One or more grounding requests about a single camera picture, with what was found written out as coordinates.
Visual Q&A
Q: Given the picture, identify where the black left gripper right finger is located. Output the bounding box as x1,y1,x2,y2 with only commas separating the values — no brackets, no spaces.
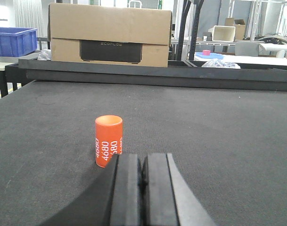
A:
143,153,215,226

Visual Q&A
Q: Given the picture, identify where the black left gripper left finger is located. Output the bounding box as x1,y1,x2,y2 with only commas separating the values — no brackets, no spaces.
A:
42,154,141,226

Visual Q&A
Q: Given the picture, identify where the orange cylindrical capacitor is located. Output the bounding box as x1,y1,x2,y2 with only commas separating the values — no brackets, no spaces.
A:
95,115,123,168

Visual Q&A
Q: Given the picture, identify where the clear plastic bag right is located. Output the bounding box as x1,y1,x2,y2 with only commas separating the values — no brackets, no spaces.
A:
201,58,241,69

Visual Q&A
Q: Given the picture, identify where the clear plastic bag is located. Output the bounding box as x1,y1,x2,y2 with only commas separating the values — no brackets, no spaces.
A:
37,49,52,61
201,58,241,69

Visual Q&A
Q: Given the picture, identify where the blue flat tray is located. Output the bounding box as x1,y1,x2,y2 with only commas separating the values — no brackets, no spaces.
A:
195,52,224,59

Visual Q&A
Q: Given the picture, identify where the pink small block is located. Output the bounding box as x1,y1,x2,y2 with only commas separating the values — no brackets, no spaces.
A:
202,49,211,56

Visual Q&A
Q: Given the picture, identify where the clear plastic bag left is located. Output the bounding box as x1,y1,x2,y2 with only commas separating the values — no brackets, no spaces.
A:
37,49,52,61

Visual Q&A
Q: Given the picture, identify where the grey chair back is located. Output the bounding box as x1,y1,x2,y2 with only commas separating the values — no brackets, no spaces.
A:
235,41,260,57

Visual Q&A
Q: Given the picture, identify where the white open box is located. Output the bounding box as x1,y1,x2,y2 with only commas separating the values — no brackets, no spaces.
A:
208,25,236,42

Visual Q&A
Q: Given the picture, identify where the small brown cardboard box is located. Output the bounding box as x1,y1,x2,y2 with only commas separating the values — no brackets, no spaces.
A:
225,18,246,40

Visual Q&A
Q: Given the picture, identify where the blue plastic crate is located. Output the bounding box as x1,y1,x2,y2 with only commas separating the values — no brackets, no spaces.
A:
0,27,37,57

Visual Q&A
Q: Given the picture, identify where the black metal post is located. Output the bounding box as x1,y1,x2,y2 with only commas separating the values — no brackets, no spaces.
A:
176,0,204,61

